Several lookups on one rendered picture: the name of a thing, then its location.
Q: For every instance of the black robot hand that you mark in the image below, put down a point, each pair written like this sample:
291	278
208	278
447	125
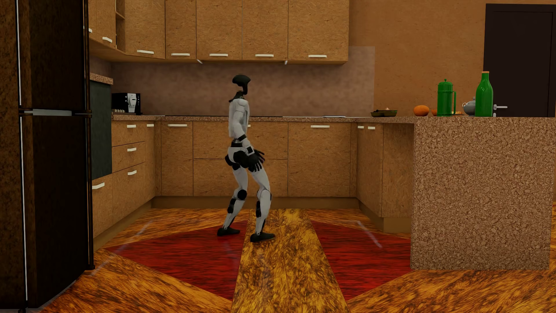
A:
254	161

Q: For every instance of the white right robot leg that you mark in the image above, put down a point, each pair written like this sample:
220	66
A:
262	191

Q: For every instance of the white robot leg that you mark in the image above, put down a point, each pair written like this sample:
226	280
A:
262	191
236	191

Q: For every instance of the white left robot leg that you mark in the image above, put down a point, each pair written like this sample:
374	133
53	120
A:
236	191

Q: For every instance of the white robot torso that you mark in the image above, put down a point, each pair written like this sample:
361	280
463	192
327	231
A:
239	116

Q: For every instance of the wooden base cabinet row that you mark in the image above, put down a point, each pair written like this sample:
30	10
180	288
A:
312	158

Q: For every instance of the black flat cooktop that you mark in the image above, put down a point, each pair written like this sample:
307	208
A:
217	115

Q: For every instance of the black robot head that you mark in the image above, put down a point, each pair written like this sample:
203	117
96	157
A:
241	81

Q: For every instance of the dark bowl with food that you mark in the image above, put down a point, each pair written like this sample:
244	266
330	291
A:
384	113

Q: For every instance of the black coffee machine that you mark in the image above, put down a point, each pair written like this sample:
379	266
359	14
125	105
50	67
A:
126	103

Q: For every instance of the dark built-in oven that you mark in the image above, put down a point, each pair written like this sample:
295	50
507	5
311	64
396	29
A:
100	130

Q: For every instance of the orange fruit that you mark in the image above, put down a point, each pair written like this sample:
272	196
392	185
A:
421	110

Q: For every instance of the green thermos jug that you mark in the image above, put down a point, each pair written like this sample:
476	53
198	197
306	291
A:
445	99

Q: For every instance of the dark brown refrigerator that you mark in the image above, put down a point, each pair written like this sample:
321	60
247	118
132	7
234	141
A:
47	148

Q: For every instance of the grey teapot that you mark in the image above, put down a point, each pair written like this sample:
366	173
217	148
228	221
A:
470	107

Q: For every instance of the speckled cork kitchen peninsula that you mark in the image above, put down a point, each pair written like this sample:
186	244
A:
482	191

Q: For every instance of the green glass bottle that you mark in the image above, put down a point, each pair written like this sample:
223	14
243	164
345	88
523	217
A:
484	96

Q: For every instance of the dark brown door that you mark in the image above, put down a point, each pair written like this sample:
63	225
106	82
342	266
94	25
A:
519	52

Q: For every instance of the wooden wall cabinet row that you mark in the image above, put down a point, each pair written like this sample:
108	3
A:
226	28

